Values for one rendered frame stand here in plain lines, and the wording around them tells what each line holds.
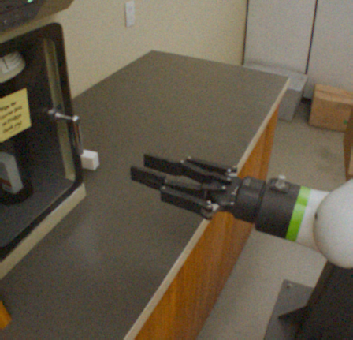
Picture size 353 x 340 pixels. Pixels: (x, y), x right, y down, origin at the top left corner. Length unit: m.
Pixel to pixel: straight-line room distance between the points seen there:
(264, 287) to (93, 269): 1.28
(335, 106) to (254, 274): 1.75
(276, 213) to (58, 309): 0.44
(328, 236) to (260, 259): 1.61
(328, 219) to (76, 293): 0.51
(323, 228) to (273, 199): 0.14
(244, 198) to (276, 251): 1.53
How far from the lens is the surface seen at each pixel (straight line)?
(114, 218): 0.89
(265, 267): 2.03
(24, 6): 0.60
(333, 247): 0.46
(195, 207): 0.61
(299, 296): 1.94
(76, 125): 0.75
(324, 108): 3.24
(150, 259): 0.80
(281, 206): 0.58
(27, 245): 0.85
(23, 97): 0.70
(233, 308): 1.85
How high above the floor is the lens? 1.56
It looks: 36 degrees down
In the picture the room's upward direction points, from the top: straight up
